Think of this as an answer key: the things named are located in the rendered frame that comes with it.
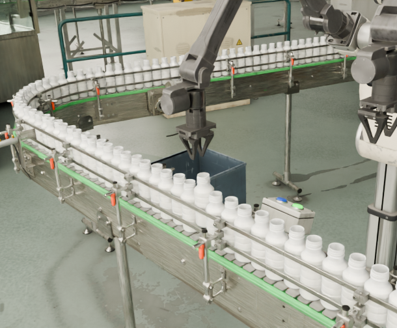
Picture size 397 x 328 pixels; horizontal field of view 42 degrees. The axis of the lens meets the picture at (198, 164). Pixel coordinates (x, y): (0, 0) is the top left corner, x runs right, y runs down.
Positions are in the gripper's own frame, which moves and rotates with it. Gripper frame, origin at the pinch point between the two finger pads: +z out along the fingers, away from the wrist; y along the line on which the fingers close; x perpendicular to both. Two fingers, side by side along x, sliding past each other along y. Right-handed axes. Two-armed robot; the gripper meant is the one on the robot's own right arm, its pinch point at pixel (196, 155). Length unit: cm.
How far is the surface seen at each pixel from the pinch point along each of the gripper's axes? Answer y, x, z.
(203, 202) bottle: 0.7, 3.0, 14.0
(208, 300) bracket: 9.9, 14.7, 37.7
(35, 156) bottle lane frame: 4, -109, 31
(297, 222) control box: -13.7, 26.7, 16.6
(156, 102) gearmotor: -90, -143, 33
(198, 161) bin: -58, -67, 40
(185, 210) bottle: 2.0, -3.8, 18.8
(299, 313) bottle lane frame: 4, 42, 29
